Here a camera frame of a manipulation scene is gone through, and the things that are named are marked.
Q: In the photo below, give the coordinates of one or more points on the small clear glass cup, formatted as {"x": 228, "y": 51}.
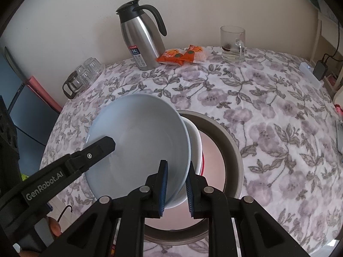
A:
{"x": 86, "y": 79}
{"x": 80, "y": 71}
{"x": 93, "y": 65}

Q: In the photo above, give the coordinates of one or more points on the large stainless steel basin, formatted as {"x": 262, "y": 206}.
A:
{"x": 230, "y": 150}

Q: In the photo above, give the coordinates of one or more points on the stainless steel thermos jug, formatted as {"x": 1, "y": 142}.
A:
{"x": 139, "y": 40}

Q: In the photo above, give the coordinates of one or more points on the white power strip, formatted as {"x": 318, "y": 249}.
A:
{"x": 305, "y": 68}

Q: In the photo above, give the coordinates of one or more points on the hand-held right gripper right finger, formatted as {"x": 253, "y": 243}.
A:
{"x": 190, "y": 192}

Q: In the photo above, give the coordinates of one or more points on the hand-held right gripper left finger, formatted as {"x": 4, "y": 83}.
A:
{"x": 163, "y": 190}

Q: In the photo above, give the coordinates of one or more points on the glass mug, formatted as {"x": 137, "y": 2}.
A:
{"x": 230, "y": 45}

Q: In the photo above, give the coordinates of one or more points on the grey floral tablecloth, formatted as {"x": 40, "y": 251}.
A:
{"x": 268, "y": 112}

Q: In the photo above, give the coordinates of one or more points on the black-rimmed ginkgo print plate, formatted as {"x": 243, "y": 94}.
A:
{"x": 214, "y": 160}

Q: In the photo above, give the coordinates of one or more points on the pink board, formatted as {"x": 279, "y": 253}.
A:
{"x": 43, "y": 92}

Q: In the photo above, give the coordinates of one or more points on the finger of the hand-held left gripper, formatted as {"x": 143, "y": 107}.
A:
{"x": 99, "y": 148}

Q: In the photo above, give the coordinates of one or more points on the black charger adapter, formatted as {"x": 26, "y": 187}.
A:
{"x": 320, "y": 71}

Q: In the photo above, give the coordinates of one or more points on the light blue bowl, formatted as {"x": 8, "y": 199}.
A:
{"x": 139, "y": 139}

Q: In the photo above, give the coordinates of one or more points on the orange snack packet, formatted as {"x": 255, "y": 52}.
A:
{"x": 168, "y": 56}
{"x": 195, "y": 53}

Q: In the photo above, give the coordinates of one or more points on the person's left hand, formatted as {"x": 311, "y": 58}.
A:
{"x": 55, "y": 226}

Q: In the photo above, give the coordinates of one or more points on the dark blue panel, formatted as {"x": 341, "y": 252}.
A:
{"x": 26, "y": 117}

